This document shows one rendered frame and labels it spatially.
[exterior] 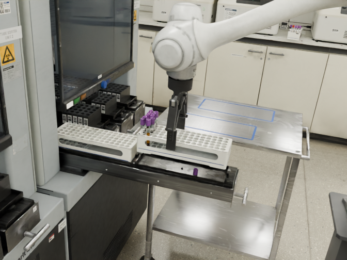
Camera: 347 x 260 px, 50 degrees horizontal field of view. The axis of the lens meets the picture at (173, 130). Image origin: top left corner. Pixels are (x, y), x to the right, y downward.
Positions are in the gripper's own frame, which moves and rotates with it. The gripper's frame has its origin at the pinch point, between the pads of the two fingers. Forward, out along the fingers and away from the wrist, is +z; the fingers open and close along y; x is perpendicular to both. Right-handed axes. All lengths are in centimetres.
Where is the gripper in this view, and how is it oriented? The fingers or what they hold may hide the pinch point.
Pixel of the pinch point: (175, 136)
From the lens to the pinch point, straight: 120.4
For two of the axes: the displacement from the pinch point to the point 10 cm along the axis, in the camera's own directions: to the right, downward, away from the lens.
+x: -9.6, -1.8, 2.2
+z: -0.7, 9.0, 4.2
